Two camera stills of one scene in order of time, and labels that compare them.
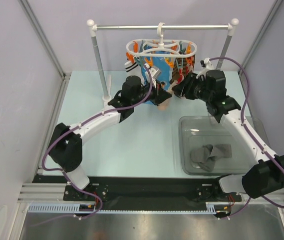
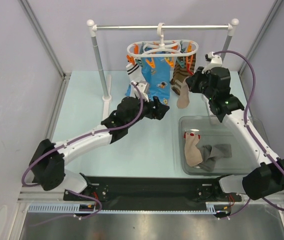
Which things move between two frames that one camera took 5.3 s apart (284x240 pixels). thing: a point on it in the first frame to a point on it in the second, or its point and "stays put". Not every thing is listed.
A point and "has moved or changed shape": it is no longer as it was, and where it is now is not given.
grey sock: [200, 156] stays put
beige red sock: [162, 107] has moved or changed shape
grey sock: [221, 151] stays put
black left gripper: [159, 95] to [158, 112]
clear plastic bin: [206, 147] stays put
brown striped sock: [188, 65] stays put
